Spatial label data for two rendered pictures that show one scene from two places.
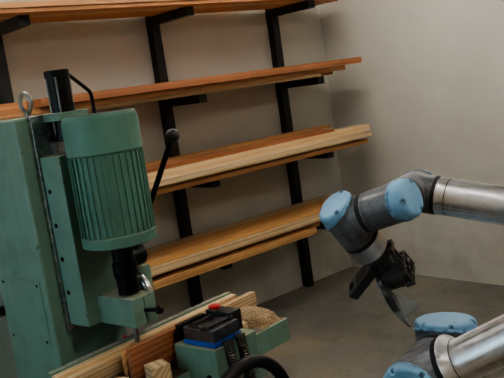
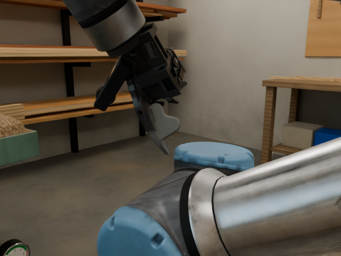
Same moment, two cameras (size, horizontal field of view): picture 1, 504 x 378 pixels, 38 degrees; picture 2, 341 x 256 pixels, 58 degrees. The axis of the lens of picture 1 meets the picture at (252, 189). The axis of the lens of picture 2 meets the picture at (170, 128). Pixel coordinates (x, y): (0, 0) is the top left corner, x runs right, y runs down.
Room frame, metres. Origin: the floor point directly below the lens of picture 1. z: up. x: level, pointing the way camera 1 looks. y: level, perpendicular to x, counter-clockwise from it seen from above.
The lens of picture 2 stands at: (1.15, -0.28, 1.07)
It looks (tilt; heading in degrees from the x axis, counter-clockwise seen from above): 13 degrees down; 354
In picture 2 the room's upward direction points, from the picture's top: straight up
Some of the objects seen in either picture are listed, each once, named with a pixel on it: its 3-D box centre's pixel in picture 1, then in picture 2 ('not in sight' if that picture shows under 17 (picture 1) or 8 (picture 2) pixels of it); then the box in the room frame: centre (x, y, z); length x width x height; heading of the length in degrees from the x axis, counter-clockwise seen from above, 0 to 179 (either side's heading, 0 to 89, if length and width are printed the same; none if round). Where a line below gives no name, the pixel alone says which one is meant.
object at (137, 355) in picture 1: (170, 346); not in sight; (1.67, 0.24, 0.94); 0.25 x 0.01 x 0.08; 138
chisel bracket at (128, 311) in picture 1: (127, 310); not in sight; (1.72, 0.34, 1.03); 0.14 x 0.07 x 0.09; 48
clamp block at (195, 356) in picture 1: (217, 355); not in sight; (1.63, 0.13, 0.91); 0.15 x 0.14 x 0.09; 138
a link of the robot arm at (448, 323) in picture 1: (447, 351); (211, 190); (1.69, -0.41, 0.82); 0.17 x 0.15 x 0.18; 146
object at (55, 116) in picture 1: (61, 105); not in sight; (1.80, 0.43, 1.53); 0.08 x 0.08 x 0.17; 48
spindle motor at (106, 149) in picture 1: (109, 178); not in sight; (1.70, 0.33, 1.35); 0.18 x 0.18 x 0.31
